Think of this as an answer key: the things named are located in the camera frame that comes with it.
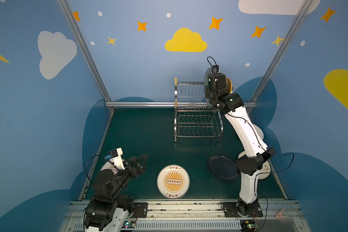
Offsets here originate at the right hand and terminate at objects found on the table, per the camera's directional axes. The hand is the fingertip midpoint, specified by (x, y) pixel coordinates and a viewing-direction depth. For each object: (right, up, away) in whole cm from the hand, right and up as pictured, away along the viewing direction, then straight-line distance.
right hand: (218, 83), depth 73 cm
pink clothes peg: (+32, -68, 0) cm, 75 cm away
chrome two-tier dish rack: (-9, -15, +38) cm, 42 cm away
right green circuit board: (+15, -72, -2) cm, 73 cm away
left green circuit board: (-45, -71, -3) cm, 84 cm away
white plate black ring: (+41, -26, +33) cm, 59 cm away
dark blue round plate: (+9, -50, +19) cm, 54 cm away
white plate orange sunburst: (-23, -55, +11) cm, 61 cm away
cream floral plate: (+13, -39, -19) cm, 45 cm away
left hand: (-37, -36, -8) cm, 52 cm away
